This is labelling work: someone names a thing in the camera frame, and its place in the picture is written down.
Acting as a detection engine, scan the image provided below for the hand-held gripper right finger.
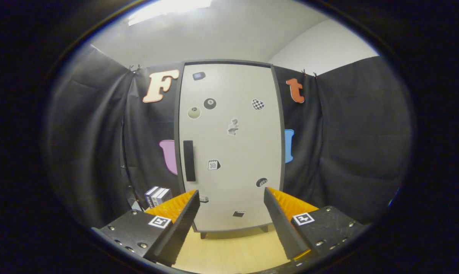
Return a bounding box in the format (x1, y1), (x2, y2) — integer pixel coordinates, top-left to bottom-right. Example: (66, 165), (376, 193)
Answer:
(263, 186), (365, 261)

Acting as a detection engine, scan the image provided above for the white spine book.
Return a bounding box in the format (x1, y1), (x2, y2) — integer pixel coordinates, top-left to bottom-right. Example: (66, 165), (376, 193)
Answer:
(151, 187), (165, 207)

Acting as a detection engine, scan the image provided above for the black door handle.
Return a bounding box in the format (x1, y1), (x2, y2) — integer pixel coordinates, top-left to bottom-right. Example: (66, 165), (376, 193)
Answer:
(183, 140), (196, 182)

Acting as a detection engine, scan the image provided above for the black backdrop cloth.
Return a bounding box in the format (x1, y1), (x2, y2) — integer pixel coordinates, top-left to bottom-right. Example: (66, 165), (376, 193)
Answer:
(47, 44), (411, 229)

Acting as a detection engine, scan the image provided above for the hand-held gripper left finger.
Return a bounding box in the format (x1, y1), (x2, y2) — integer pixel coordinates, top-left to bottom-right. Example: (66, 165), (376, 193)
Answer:
(91, 189), (201, 267)

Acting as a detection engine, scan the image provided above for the grey cabinet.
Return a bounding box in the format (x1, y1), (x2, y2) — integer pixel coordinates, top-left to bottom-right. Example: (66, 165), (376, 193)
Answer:
(174, 59), (287, 239)

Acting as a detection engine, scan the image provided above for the blue spine book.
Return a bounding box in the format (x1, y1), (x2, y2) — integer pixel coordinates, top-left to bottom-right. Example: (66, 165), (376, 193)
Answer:
(144, 186), (158, 208)

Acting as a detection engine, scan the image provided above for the grey metal stand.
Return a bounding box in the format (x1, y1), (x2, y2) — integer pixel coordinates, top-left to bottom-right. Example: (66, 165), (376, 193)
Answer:
(125, 185), (142, 210)

